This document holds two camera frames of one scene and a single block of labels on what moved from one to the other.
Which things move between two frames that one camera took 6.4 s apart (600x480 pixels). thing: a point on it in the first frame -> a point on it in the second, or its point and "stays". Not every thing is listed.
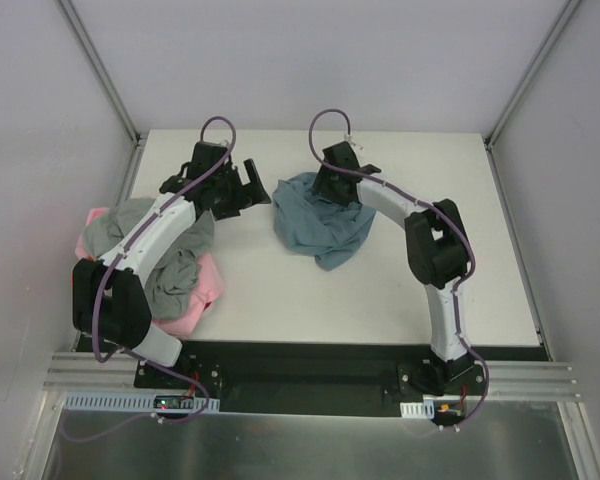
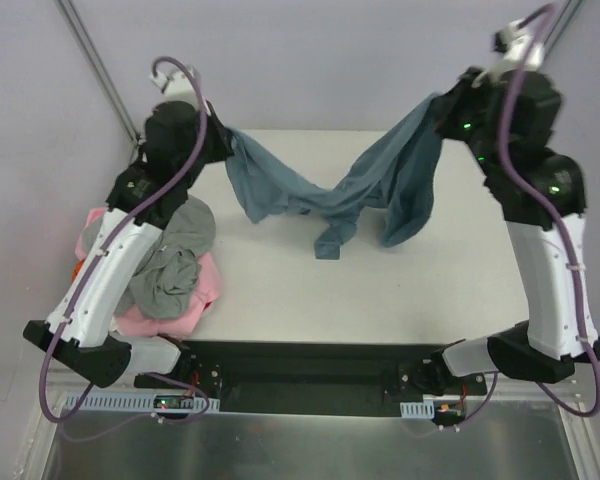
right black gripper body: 333,181 -> 453,107
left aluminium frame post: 102,71 stays
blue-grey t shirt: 312,224 -> 396,176
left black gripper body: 238,189 -> 215,138
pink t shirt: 210,285 stays
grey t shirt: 171,284 stays
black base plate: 319,378 stays
